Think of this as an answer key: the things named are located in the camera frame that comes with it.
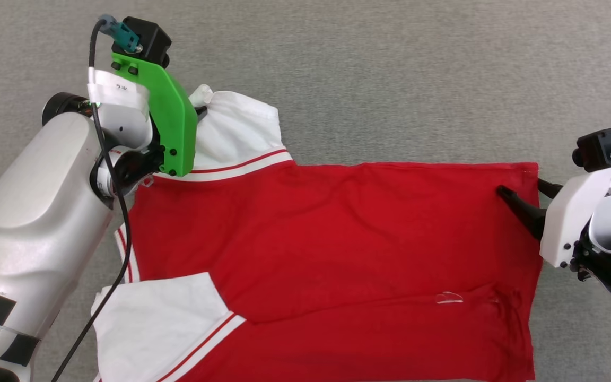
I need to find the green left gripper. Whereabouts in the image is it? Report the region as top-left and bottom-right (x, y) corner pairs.
(110, 50), (210, 178)

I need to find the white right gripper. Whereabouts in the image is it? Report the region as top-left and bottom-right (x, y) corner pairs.
(496, 161), (611, 268)

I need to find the red white basketball shirt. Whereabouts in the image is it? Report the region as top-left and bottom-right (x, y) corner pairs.
(91, 84), (545, 382)

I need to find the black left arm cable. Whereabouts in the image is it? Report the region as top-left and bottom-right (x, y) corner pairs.
(50, 14), (143, 382)

